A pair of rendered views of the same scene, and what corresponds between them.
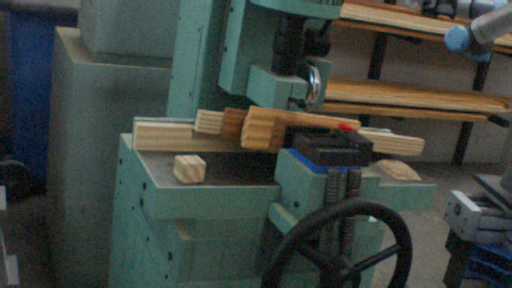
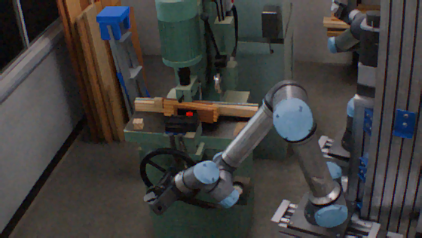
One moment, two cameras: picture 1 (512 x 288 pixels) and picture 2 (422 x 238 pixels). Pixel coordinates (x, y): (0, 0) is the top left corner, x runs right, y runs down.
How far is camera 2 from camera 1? 1.89 m
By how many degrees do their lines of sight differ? 45
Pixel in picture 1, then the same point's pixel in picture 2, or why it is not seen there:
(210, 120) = (158, 102)
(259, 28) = not seen: hidden behind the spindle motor
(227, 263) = (157, 160)
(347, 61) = not seen: outside the picture
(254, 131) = (166, 109)
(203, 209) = (142, 139)
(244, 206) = (157, 140)
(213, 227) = (147, 146)
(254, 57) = not seen: hidden behind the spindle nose
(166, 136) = (145, 106)
